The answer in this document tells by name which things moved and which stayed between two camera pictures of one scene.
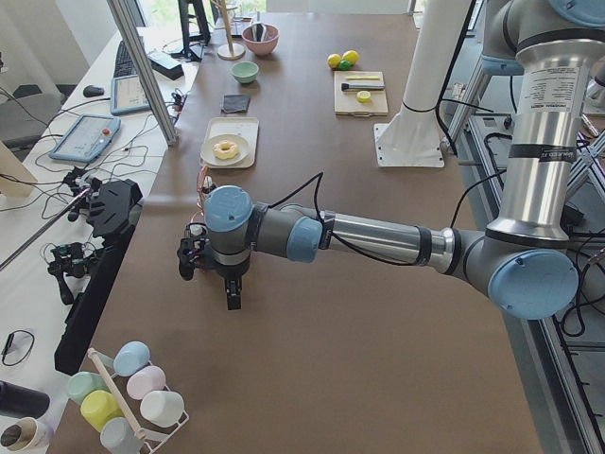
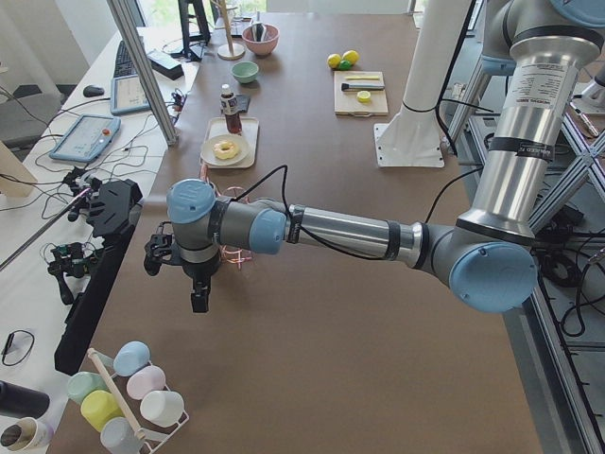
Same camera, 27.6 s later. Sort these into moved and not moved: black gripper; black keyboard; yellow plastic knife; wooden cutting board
Moved: black gripper
Not moved: yellow plastic knife; black keyboard; wooden cutting board
